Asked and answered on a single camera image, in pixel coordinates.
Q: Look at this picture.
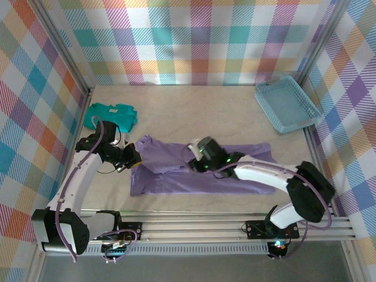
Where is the purple t-shirt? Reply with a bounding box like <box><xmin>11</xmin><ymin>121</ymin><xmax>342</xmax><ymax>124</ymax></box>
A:
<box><xmin>129</xmin><ymin>134</ymin><xmax>277</xmax><ymax>197</ymax></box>

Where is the folded teal t-shirt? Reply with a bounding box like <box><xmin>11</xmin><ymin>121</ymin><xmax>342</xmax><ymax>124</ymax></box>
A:
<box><xmin>84</xmin><ymin>102</ymin><xmax>139</xmax><ymax>133</ymax></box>

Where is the light blue plastic basket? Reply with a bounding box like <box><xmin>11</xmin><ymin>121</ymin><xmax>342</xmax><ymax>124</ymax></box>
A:
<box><xmin>254</xmin><ymin>75</ymin><xmax>323</xmax><ymax>135</ymax></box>

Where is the grey metal panel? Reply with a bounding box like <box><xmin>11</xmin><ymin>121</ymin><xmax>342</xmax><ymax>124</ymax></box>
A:
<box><xmin>38</xmin><ymin>254</ymin><xmax>353</xmax><ymax>282</ymax></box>

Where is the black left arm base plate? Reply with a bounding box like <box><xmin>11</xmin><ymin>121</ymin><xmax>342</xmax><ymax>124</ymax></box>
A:
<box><xmin>89</xmin><ymin>221</ymin><xmax>144</xmax><ymax>241</ymax></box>

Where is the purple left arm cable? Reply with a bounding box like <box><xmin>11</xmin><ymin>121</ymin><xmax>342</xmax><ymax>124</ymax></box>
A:
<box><xmin>55</xmin><ymin>116</ymin><xmax>139</xmax><ymax>264</ymax></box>

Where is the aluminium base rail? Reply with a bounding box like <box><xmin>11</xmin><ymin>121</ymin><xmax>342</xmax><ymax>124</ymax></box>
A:
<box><xmin>32</xmin><ymin>208</ymin><xmax>358</xmax><ymax>244</ymax></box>

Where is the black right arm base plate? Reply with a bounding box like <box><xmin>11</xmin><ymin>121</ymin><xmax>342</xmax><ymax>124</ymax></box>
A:
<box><xmin>245</xmin><ymin>219</ymin><xmax>300</xmax><ymax>240</ymax></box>

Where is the grey slotted cable duct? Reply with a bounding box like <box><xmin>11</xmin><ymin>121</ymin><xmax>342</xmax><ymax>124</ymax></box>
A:
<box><xmin>46</xmin><ymin>245</ymin><xmax>271</xmax><ymax>257</ymax></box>

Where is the aluminium frame post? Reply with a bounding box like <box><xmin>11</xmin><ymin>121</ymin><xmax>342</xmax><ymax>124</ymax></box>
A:
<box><xmin>295</xmin><ymin>0</ymin><xmax>352</xmax><ymax>89</ymax></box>
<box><xmin>34</xmin><ymin>0</ymin><xmax>95</xmax><ymax>99</ymax></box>

